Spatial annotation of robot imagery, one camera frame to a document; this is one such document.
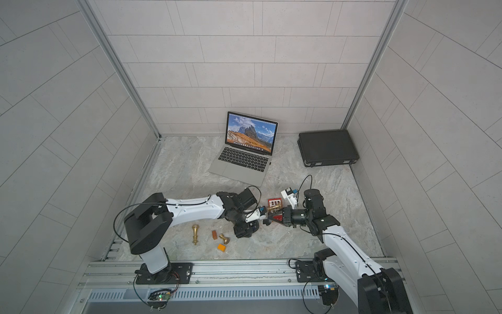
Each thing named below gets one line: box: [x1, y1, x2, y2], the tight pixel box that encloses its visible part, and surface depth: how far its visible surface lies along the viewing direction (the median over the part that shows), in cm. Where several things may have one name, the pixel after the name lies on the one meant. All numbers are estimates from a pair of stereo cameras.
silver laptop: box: [208, 111, 279, 188], surface depth 107 cm
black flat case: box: [297, 129, 360, 168], surface depth 105 cm
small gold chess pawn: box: [218, 233, 231, 245], surface depth 80 cm
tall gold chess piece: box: [191, 223, 200, 246], surface depth 82 cm
